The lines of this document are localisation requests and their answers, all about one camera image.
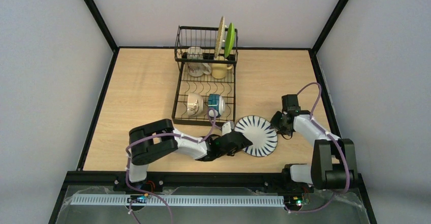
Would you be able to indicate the cream ceramic mug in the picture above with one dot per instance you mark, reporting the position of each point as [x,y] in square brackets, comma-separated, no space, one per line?
[197,68]

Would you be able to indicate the small white patterned bowl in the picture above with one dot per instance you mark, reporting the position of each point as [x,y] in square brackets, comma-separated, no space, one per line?
[194,104]

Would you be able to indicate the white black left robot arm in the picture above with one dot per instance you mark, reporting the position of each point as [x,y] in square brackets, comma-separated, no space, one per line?
[151,142]

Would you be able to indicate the white slotted cable duct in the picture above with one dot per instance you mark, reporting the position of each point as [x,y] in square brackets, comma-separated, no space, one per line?
[181,200]

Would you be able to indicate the yellow handled mug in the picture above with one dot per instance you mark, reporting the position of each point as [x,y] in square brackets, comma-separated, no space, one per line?
[220,70]

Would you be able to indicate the left controller board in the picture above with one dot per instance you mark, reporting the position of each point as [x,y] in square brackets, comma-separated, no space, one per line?
[137,199]

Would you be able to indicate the white bowl dark rim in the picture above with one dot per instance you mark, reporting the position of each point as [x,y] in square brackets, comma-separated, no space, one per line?
[216,105]

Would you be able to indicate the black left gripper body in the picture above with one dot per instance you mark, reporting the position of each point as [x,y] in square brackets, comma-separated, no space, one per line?
[237,141]

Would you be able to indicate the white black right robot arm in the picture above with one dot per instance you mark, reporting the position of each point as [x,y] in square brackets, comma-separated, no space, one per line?
[333,163]

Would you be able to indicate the black wire dish rack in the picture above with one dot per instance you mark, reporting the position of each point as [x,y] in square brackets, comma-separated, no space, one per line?
[205,38]

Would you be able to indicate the black aluminium frame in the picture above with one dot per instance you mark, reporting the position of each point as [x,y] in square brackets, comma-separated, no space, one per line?
[250,181]

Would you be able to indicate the blue striped white plate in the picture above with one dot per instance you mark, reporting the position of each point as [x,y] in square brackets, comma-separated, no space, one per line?
[260,132]

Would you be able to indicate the controller board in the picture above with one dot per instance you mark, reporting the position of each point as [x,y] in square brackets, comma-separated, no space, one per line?
[137,199]
[296,200]

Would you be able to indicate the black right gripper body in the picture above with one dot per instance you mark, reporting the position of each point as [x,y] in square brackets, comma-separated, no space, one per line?
[279,121]

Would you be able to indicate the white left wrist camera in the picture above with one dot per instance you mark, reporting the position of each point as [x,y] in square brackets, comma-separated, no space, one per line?
[227,127]

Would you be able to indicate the woven bamboo plate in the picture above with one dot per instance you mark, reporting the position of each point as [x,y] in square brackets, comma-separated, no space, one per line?
[220,38]

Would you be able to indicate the right controller board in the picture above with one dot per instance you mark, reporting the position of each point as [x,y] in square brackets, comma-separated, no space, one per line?
[296,200]

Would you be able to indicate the green plate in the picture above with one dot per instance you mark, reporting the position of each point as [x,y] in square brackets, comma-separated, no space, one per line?
[229,40]

